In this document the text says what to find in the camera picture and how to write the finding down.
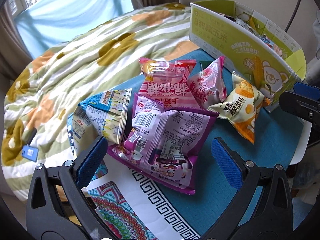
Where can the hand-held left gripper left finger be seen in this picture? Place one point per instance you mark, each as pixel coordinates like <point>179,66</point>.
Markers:
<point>92,160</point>

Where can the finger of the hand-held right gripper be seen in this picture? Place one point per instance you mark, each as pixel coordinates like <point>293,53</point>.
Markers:
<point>300,107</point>
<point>307,88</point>

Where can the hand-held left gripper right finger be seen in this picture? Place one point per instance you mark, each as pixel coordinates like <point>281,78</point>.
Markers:
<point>225,165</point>

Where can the white blue snack packet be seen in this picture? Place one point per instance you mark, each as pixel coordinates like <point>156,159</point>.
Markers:
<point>107,120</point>

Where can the orange white cake packet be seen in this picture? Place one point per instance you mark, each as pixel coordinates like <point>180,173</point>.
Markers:
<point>242,105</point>

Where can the purple snack packet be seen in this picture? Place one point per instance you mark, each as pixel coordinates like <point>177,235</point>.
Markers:
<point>162,140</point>

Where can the pile of mixed snacks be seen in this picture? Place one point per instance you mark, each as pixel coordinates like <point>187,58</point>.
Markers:
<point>260,35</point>

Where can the light pink bread packet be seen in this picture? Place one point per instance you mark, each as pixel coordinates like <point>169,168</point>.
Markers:
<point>210,85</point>

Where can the green cardboard box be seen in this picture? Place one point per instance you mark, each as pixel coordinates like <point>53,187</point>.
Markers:
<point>225,42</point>

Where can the pink striped marshmallow packet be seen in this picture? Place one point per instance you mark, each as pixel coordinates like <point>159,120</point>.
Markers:
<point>165,85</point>

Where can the teal patterned table mat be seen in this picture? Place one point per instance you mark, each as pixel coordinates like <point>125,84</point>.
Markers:
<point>262,142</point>

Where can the small blue card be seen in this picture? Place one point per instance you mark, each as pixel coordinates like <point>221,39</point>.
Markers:
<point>30,155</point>

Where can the small black device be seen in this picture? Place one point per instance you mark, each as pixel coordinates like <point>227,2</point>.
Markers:
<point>31,136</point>

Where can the black curved metal stand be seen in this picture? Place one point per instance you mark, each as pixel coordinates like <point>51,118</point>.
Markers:
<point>297,2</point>

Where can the floral green striped blanket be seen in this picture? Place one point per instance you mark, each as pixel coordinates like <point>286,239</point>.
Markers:
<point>75,62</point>

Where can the light blue cloth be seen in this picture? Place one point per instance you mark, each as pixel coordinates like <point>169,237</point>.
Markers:
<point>75,12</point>

